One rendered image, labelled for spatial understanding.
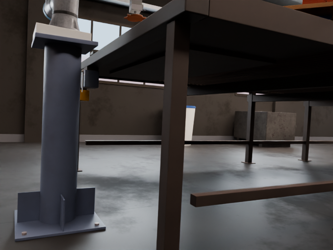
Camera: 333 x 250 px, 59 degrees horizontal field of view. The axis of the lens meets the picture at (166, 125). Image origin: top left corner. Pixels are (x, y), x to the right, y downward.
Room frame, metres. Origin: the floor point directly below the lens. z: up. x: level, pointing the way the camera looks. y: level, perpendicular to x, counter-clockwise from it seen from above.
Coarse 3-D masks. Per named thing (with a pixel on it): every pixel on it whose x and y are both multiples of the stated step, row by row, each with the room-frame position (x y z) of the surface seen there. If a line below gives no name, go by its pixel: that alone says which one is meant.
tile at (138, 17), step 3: (129, 15) 1.80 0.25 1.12; (132, 15) 1.79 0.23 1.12; (135, 15) 1.79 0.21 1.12; (138, 15) 1.78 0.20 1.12; (141, 15) 1.79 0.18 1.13; (126, 18) 1.85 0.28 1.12; (129, 18) 1.85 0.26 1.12; (132, 18) 1.85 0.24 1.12; (135, 18) 1.84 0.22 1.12; (138, 18) 1.84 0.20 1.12; (141, 18) 1.84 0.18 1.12; (144, 18) 1.83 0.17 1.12; (132, 21) 1.91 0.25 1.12; (135, 21) 1.90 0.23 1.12
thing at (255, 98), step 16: (256, 80) 2.09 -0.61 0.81; (272, 80) 1.96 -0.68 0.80; (288, 80) 1.84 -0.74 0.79; (304, 80) 1.74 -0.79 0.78; (320, 80) 1.65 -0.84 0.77; (256, 96) 3.48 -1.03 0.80; (272, 96) 3.26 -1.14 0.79; (288, 96) 3.06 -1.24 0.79; (304, 96) 2.90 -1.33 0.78; (320, 96) 2.74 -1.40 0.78
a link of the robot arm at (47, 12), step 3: (48, 0) 1.51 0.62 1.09; (45, 3) 1.54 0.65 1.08; (48, 3) 1.49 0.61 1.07; (45, 6) 1.54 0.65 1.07; (48, 6) 1.50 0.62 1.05; (45, 9) 1.54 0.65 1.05; (48, 9) 1.51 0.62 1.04; (45, 12) 1.55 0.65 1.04; (48, 12) 1.52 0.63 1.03; (51, 12) 1.50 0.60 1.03; (45, 15) 1.57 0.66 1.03; (48, 15) 1.55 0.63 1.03; (51, 15) 1.53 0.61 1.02; (48, 18) 1.58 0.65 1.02; (51, 18) 1.56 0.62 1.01
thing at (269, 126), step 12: (240, 120) 6.19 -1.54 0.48; (264, 120) 5.56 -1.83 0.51; (276, 120) 5.59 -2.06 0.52; (288, 120) 5.72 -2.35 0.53; (240, 132) 6.17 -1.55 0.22; (264, 132) 5.54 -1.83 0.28; (276, 132) 5.60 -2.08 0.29; (288, 132) 5.73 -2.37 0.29; (264, 144) 5.62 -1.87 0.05; (276, 144) 5.74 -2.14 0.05; (288, 144) 5.87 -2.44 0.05
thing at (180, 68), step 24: (168, 24) 1.00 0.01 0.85; (168, 48) 0.99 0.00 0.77; (168, 72) 0.99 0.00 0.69; (168, 96) 0.98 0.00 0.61; (168, 120) 0.97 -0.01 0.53; (168, 144) 0.96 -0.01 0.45; (168, 168) 0.96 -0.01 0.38; (168, 192) 0.97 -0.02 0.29; (168, 216) 0.97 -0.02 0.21; (168, 240) 0.97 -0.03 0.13
